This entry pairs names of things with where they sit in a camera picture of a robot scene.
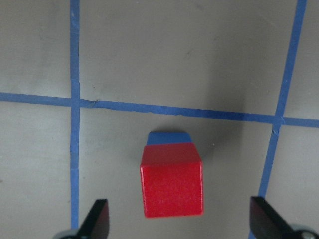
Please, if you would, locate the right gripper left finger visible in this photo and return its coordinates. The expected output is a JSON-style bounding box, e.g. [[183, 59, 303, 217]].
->
[[76, 199, 110, 239]]

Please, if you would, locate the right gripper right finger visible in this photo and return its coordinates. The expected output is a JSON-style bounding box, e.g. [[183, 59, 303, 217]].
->
[[249, 196, 294, 239]]

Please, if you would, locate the red wooden block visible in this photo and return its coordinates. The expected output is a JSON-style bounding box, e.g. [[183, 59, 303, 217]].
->
[[140, 142, 204, 218]]

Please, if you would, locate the blue wooden block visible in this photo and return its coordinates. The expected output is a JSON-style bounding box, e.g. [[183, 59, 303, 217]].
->
[[147, 132, 192, 146]]

